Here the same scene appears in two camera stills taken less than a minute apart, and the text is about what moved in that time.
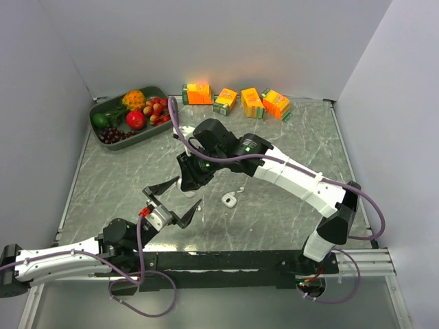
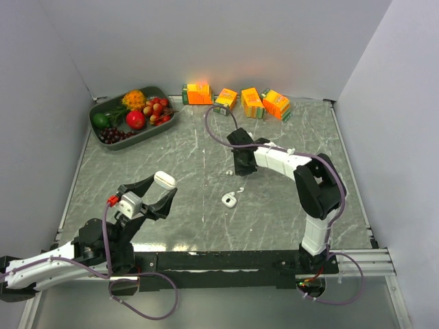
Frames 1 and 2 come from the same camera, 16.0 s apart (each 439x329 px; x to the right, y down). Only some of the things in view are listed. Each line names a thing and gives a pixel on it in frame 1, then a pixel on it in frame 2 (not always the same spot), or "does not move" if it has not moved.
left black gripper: x=185 y=219 to x=160 y=208
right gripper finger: x=192 y=179 to x=241 y=168
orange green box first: x=197 y=94 does not move
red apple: x=135 y=119 does not move
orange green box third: x=252 y=103 does not move
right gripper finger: x=190 y=168 to x=252 y=166
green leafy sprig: x=119 y=115 does not move
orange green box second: x=225 y=101 does not move
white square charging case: x=228 y=200 does not move
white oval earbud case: x=188 y=194 to x=164 y=180
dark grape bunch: x=112 y=135 does not move
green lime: x=101 y=120 does not move
